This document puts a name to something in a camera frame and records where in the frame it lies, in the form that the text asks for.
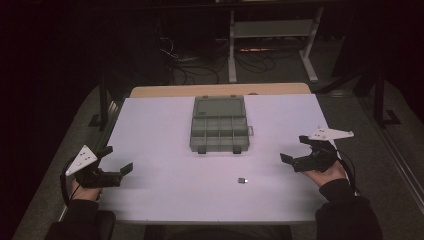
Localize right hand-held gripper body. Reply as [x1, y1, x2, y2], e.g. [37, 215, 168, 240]
[292, 127, 355, 174]

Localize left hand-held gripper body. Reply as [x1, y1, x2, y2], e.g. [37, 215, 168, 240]
[65, 144, 123, 189]

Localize person's right hand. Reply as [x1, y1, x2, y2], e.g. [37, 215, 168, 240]
[301, 159, 348, 188]

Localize person's left hand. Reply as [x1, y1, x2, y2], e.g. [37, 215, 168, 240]
[71, 179, 103, 201]

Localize white table mat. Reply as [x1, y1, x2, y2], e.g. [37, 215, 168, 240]
[96, 93, 338, 224]

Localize grey plastic organizer box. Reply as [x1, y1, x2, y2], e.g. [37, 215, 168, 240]
[188, 94, 255, 155]

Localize black metal stand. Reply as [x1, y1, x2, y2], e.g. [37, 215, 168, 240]
[372, 61, 403, 130]

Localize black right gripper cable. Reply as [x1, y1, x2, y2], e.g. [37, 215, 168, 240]
[335, 150, 362, 197]

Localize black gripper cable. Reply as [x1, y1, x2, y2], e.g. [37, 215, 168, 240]
[59, 155, 82, 208]
[335, 150, 362, 197]

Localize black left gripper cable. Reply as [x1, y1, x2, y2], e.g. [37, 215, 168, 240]
[59, 155, 82, 208]

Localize white metal desk frame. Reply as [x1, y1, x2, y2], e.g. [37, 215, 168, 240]
[227, 5, 325, 84]

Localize black floor cables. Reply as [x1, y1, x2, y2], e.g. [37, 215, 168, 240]
[155, 35, 278, 86]

